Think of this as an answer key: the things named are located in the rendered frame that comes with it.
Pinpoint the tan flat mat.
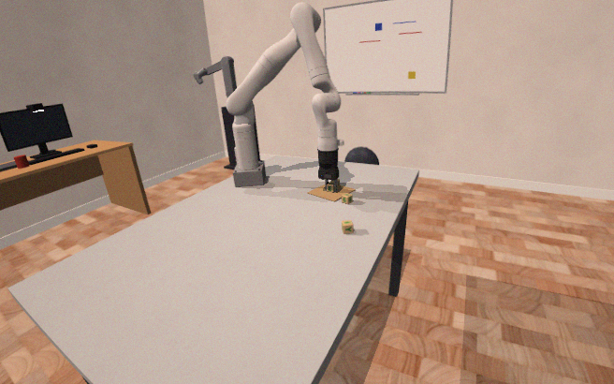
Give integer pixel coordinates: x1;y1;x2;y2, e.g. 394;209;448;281
307;185;356;201

